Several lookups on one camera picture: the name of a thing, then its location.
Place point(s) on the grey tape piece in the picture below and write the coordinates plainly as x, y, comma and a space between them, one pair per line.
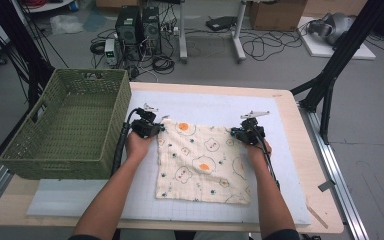
326, 186

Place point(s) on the person's right dark sleeve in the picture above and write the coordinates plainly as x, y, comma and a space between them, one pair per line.
281, 235

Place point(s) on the large open cardboard box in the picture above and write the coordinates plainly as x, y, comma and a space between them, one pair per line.
276, 16

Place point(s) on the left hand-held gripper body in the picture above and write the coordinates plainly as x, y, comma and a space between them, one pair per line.
145, 128

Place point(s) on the small white power supply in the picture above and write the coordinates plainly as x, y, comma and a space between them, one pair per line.
110, 50

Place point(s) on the black metal frame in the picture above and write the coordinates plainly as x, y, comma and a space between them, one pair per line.
23, 46
346, 46

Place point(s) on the round white table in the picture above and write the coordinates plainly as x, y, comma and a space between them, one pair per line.
53, 6

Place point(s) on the green wicker basket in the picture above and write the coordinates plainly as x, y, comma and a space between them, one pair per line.
73, 116

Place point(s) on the person's right hand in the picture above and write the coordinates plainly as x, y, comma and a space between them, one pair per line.
258, 155

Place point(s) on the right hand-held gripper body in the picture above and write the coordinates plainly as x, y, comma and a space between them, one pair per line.
253, 133

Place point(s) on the white floor panel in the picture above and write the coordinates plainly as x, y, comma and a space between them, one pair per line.
316, 50

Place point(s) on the wooden strip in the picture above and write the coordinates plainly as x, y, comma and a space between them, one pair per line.
317, 216

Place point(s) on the black computer tower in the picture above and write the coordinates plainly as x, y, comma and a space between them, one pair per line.
126, 26
151, 30

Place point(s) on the cream printed cloth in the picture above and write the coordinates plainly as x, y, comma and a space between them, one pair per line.
196, 150

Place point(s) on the white grid mat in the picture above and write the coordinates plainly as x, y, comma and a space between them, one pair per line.
196, 106

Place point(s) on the black flat device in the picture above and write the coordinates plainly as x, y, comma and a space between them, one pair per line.
221, 22

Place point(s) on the blue-grey sheet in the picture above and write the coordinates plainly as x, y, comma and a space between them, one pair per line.
95, 21

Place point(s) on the clear plastic bag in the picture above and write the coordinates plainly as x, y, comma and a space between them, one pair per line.
65, 25

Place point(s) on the person's left hand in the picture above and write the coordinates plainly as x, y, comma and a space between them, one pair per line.
136, 146

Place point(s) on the person's dark sleeve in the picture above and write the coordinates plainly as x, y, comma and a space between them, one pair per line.
83, 237
281, 235

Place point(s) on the grey helmet-shaped device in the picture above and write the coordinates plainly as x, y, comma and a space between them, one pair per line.
336, 26

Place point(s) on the light wooden cabinet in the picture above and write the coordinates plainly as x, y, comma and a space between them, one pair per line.
330, 6

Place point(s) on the white-legged desk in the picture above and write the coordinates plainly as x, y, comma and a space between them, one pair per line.
238, 33

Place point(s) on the person's left dark sleeve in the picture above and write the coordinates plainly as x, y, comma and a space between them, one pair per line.
83, 237

